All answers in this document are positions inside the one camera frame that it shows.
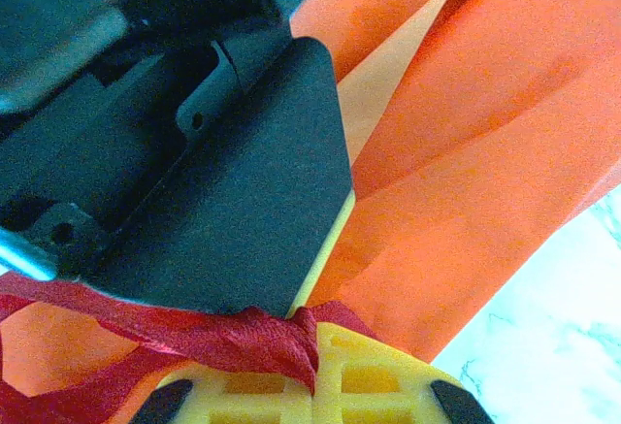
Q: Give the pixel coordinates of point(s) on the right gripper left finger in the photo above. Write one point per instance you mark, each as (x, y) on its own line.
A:
(252, 400)

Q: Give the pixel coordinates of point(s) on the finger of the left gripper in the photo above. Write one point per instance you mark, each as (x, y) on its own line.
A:
(252, 210)

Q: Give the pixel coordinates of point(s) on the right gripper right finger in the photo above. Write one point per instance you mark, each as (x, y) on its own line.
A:
(388, 390)

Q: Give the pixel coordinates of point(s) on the red ribbon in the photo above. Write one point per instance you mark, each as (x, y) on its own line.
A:
(218, 341)

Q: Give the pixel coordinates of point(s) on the orange wrapping paper sheet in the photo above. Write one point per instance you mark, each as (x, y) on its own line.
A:
(485, 152)

